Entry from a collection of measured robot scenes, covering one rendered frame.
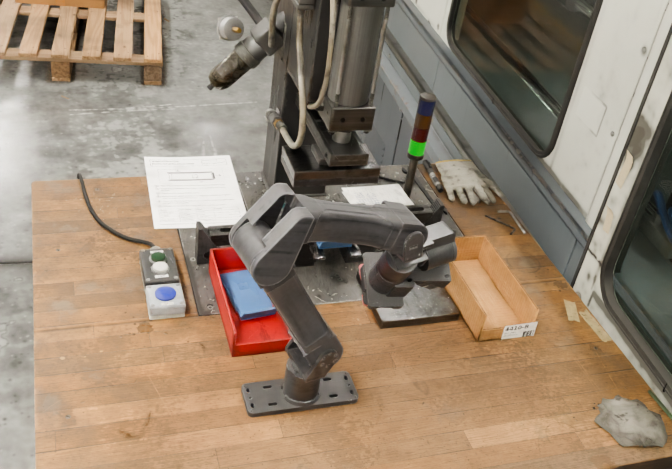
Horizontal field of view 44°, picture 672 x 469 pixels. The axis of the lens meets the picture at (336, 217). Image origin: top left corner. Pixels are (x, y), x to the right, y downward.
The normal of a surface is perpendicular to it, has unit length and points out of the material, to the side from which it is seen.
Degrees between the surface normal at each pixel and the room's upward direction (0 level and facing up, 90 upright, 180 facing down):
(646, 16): 90
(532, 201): 90
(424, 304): 0
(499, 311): 0
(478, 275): 0
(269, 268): 90
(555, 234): 90
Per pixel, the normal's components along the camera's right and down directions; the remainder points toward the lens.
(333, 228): 0.55, 0.51
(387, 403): 0.14, -0.81
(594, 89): -0.96, 0.03
